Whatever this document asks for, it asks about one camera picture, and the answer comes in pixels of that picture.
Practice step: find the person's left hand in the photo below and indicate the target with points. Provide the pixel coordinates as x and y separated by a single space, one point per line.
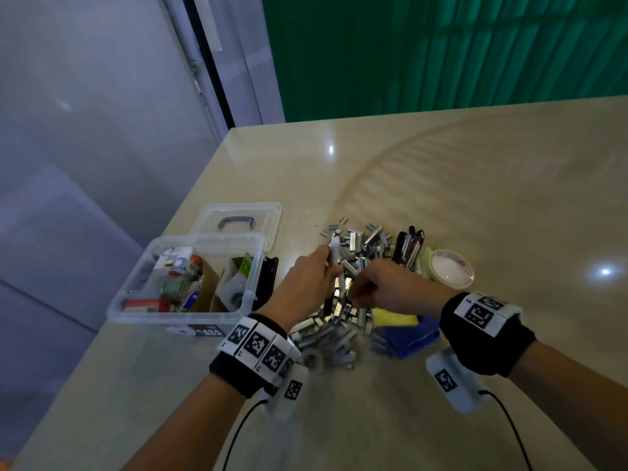
304 284

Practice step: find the person's right hand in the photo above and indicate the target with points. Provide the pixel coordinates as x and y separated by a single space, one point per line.
397 287

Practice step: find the yellow sticky notepad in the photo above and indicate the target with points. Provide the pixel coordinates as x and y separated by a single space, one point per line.
394 317

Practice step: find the pile of metal staple strips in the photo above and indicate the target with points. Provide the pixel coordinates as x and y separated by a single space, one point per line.
348 240

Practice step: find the small clear tape roll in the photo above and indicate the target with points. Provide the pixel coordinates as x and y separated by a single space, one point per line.
312 358

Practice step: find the small white staple box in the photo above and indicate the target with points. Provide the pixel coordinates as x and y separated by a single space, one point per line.
177 260

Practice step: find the red stapler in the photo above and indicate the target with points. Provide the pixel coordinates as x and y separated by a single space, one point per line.
147 304

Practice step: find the transparent storage box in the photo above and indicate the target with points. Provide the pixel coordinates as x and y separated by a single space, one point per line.
132 309

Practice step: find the person's right forearm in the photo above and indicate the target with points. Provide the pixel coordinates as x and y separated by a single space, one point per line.
579 402

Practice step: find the person's left forearm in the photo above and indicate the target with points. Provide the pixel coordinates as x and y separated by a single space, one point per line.
182 426

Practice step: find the transparent box lid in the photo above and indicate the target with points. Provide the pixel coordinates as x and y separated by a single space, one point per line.
260 213

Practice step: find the black marker wristband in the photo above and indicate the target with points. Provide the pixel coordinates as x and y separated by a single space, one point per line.
488 333
255 353

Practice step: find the brown cardboard box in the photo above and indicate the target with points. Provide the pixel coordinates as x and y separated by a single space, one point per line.
211 284

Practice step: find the green curtain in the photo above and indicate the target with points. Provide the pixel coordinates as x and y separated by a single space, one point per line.
442 54

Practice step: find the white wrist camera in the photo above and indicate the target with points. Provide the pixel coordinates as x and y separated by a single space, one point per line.
451 379
288 389

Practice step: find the black window post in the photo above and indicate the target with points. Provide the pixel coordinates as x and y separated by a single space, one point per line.
208 59

